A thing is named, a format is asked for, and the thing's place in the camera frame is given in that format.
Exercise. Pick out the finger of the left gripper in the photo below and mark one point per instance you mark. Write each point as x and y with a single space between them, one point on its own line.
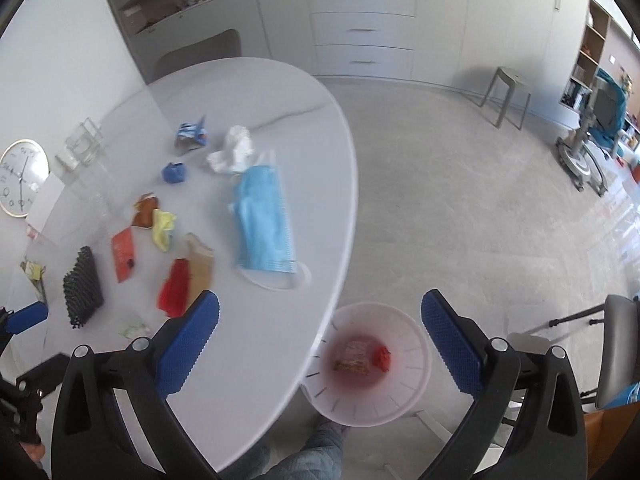
43 379
18 321

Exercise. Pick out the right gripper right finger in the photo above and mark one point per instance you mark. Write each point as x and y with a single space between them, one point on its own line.
525 421

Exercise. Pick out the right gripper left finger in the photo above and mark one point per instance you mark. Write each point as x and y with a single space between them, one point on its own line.
90 439

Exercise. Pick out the green paper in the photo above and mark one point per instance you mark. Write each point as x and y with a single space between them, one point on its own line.
132 331

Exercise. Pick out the small red wrapper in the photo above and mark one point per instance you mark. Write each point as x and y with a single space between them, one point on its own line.
382 359

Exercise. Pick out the pink white trash bin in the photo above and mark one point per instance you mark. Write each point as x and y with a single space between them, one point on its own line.
372 366

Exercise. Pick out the yellow binder clip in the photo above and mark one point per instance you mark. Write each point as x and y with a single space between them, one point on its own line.
33 270

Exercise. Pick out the black foam mesh sleeve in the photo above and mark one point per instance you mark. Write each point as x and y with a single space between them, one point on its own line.
82 289

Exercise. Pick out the grey chair with black legs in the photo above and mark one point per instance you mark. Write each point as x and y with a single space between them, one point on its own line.
619 368

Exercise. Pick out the orange red snack wrapper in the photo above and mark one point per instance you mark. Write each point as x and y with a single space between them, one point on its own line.
122 246

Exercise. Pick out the white paper card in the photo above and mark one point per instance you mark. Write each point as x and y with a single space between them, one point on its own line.
44 203

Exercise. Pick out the torn brown red paper bag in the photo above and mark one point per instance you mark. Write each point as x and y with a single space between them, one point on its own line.
187 278

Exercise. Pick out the brown foil snack wrapper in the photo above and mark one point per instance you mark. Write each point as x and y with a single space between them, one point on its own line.
144 209

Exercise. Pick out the crumpled yellow paper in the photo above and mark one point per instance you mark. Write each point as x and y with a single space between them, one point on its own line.
162 229

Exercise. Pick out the clear glass cup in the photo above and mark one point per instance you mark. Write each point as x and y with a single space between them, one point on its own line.
85 142

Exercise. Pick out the snack packet in bin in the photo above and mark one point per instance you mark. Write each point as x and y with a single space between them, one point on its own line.
354 357

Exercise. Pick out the small blue crumpled wrapper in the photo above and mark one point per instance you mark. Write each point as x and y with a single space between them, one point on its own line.
174 173

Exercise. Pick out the blue white crushed carton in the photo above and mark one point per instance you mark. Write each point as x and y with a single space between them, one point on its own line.
191 136

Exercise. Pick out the blue surgical face mask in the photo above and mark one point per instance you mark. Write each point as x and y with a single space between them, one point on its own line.
267 257

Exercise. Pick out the crumpled white tissue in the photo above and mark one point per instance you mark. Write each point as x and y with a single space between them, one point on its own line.
237 153

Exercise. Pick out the grey blue exercise machine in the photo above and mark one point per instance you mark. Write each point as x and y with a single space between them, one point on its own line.
601 124

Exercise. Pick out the grey dining chair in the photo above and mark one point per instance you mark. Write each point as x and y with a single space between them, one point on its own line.
227 44

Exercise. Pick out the grey metal stool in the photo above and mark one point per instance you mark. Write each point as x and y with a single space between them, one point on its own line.
514 82

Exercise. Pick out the white drawer cabinet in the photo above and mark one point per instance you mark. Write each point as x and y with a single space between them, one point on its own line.
364 38

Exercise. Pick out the round white wall clock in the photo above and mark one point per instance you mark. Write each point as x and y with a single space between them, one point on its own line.
24 168

